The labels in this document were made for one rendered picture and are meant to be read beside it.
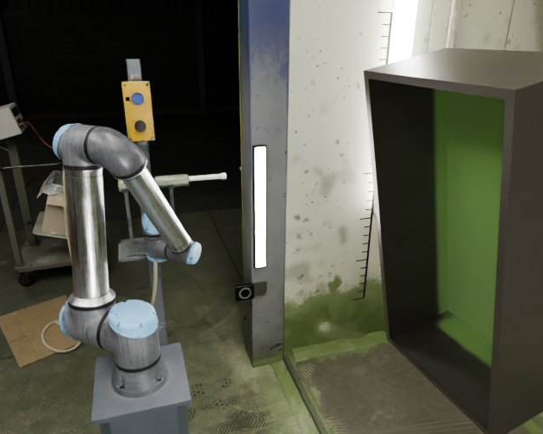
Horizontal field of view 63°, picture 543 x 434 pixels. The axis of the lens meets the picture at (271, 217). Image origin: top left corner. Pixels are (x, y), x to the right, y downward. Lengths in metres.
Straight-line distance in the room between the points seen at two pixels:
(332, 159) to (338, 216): 0.31
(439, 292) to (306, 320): 0.77
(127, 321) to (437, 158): 1.30
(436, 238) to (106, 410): 1.43
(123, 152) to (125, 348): 0.61
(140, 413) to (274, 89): 1.39
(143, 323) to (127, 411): 0.28
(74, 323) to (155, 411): 0.39
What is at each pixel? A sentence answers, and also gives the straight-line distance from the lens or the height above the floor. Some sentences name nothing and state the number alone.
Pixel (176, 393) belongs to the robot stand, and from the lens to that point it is 1.62.
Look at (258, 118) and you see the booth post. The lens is 2.06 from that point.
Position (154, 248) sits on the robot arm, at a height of 0.96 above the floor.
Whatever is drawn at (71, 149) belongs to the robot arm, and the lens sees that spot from 1.46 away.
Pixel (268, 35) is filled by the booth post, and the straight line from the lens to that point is 2.04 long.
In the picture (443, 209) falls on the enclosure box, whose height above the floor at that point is 1.07.
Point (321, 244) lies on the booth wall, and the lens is 2.38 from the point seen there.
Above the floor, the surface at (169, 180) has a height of 1.13.
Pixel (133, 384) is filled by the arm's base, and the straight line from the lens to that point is 1.62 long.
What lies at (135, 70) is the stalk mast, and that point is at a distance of 2.16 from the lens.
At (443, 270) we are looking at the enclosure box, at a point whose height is 0.76.
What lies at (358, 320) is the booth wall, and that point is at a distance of 2.75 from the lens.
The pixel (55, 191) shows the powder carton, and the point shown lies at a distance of 3.47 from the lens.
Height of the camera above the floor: 1.74
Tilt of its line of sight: 22 degrees down
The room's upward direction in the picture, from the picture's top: straight up
